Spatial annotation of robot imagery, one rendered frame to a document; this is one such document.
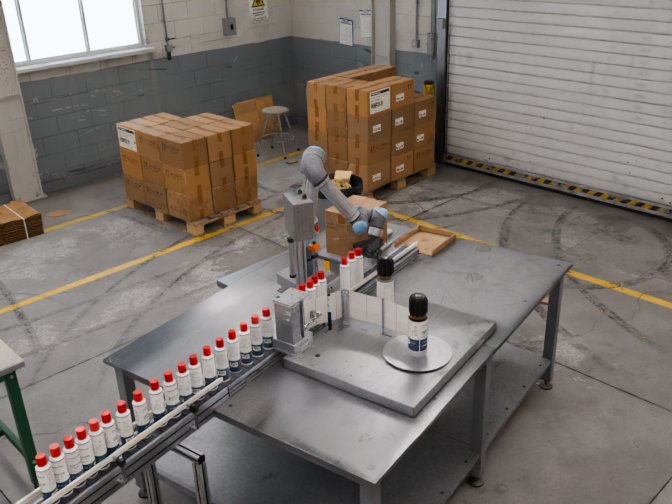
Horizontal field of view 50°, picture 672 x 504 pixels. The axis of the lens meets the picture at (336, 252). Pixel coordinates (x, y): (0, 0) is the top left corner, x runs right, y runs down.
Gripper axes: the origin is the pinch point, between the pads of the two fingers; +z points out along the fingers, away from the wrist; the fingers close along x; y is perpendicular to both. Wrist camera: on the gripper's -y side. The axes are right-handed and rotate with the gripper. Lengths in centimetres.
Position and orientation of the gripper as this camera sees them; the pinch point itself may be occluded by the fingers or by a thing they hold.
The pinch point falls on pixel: (361, 271)
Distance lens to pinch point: 390.4
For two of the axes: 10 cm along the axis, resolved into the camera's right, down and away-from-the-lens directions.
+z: -2.6, 9.7, 0.0
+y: 8.2, 2.2, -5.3
